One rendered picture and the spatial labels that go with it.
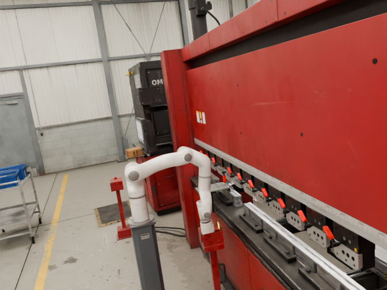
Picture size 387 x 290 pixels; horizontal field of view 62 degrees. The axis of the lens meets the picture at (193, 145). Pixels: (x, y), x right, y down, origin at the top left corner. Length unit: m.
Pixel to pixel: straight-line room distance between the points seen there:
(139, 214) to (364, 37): 1.76
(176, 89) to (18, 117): 6.50
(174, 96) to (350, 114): 2.49
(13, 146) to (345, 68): 8.93
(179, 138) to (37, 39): 6.59
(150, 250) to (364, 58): 1.85
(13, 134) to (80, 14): 3.59
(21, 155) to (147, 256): 7.49
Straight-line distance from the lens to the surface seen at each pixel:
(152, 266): 2.53
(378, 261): 1.90
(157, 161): 2.29
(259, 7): 1.87
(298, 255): 1.99
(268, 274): 2.15
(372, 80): 1.25
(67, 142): 9.50
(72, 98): 9.40
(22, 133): 9.55
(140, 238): 2.41
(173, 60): 3.59
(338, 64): 1.38
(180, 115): 3.60
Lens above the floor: 1.93
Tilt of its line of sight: 11 degrees down
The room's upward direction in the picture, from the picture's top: 7 degrees counter-clockwise
